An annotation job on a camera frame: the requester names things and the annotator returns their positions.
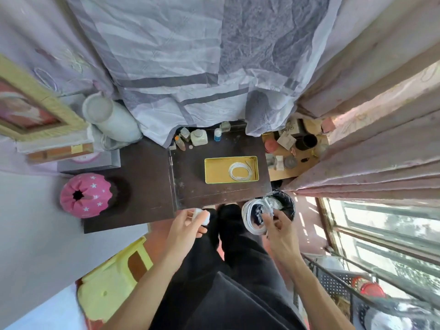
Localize person's left hand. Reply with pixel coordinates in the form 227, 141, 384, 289
165, 207, 209, 258

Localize grey flat box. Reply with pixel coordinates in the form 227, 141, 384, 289
57, 149, 121, 175

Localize dark brown wooden side table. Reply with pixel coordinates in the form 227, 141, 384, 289
82, 135, 176, 234

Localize large white cable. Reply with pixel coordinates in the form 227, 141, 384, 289
241, 198, 275, 236

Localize white charger adapter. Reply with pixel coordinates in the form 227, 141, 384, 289
192, 208, 210, 226

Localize white squat bottle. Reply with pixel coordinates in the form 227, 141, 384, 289
190, 129, 209, 147

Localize white paper box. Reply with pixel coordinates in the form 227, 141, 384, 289
277, 133, 297, 150

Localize wooden box with yellow note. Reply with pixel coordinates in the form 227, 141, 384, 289
27, 142, 95, 165

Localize person's left forearm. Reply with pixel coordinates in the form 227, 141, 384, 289
100, 249, 190, 330

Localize person's right hand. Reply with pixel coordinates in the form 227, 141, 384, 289
262, 209, 304, 270

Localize yellow metal tin tray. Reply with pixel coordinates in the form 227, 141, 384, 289
204, 156, 259, 184

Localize black cup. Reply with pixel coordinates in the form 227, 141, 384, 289
295, 134, 318, 151

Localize lavender embroidered cloth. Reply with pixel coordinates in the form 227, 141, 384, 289
0, 0, 116, 100

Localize grey patterned bedsheet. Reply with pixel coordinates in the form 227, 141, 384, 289
63, 0, 344, 148

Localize small coiled white cable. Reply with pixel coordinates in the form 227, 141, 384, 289
228, 161, 253, 181

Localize window frame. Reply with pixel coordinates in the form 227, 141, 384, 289
316, 197, 440, 299

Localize person's right forearm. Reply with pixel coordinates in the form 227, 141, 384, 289
284, 255, 356, 330

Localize person's black trousers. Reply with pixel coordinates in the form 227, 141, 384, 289
149, 203, 306, 330

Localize yellow plastic stool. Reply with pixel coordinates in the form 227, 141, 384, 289
76, 236, 154, 323

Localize pink curtain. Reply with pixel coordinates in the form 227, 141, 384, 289
282, 0, 440, 208

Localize white plastic jug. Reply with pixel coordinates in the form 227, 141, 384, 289
82, 93, 143, 143

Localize dark brown wooden desk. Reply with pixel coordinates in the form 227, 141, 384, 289
168, 122, 273, 211

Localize black bin with bag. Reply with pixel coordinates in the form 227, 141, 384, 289
262, 189, 296, 222

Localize black metal rack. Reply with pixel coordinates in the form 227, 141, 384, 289
302, 253, 440, 330

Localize light wooden side shelf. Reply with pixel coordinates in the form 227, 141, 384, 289
261, 117, 332, 181

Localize red plastic container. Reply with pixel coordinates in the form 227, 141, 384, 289
351, 276, 387, 299

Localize yellow-framed picture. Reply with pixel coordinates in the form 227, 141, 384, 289
0, 53, 89, 141

